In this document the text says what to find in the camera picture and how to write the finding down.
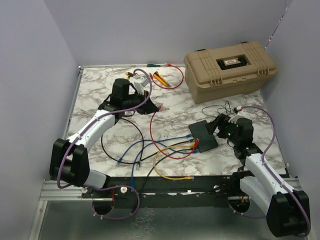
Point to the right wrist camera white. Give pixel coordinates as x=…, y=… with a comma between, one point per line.
x=237, y=110

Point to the yellow black T-handle wrench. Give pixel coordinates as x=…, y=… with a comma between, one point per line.
x=129, y=75

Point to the green handled screwdriver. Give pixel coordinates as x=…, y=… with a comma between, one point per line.
x=153, y=65

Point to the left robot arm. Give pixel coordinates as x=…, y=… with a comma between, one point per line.
x=70, y=159

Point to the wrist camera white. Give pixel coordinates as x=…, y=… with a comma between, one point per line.
x=140, y=82
x=237, y=110

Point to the black power adapter with cable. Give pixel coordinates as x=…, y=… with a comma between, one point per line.
x=225, y=108

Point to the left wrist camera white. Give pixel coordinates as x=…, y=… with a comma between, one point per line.
x=140, y=82

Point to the tan plastic toolbox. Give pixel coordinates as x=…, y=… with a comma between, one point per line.
x=212, y=74

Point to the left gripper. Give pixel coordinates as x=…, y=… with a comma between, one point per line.
x=149, y=107

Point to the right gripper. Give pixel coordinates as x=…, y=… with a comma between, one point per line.
x=221, y=128

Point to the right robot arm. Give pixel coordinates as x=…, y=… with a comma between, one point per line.
x=286, y=210

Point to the black mounting rail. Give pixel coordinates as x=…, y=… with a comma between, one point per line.
x=157, y=192

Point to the yellow black utility knife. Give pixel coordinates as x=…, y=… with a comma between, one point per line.
x=161, y=79

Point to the black network switch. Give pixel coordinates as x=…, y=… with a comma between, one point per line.
x=199, y=131

